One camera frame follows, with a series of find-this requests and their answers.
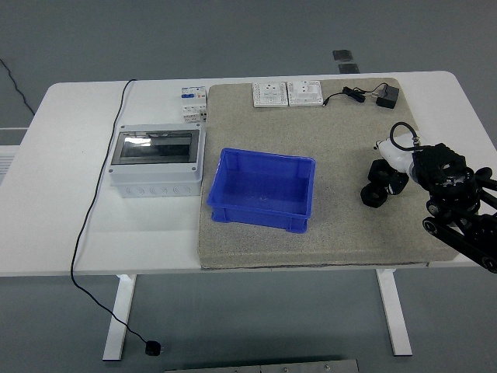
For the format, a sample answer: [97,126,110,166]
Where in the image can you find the white and black robot right hand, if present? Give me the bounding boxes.
[374,134,419,196]

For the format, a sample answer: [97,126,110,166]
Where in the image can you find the blue plastic box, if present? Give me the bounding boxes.
[206,147,317,235]

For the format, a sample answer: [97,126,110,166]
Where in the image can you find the grey electrical distribution box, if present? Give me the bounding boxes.
[107,123,207,199]

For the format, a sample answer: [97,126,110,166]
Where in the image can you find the black power adapter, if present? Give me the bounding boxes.
[374,82,401,110]

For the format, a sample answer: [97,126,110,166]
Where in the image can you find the grey-brown mat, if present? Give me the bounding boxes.
[196,77,460,270]

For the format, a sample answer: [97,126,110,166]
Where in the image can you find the white socket panel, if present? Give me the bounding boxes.
[286,79,325,107]
[252,82,290,109]

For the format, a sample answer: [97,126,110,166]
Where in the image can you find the white table leg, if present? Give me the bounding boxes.
[375,268,413,357]
[102,274,137,362]

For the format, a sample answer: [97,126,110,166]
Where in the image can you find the white breaker with red marks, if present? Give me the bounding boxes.
[182,103,209,124]

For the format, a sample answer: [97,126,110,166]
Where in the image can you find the white breaker with blue label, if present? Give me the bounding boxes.
[179,85,207,106]

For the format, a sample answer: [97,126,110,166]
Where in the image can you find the white floor vent panel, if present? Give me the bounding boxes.
[0,127,29,186]

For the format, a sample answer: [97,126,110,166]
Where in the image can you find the black adapter cord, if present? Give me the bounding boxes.
[321,86,384,108]

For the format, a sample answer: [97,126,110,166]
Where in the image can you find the long black cable with plug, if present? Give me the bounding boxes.
[69,78,165,357]

